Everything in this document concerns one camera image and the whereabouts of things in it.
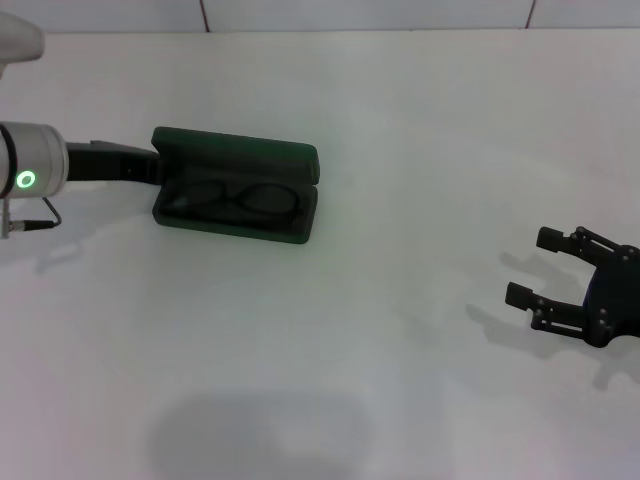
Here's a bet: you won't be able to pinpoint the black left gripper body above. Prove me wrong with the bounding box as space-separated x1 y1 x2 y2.
64 139 164 189

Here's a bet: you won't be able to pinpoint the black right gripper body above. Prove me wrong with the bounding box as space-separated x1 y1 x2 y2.
581 243 640 350

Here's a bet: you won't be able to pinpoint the black glasses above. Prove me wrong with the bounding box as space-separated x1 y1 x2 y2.
169 178 302 222

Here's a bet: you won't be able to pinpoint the green glasses case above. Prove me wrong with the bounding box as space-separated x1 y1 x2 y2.
151 126 321 246

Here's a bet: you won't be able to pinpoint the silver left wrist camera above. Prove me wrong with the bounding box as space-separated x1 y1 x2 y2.
0 12 47 84

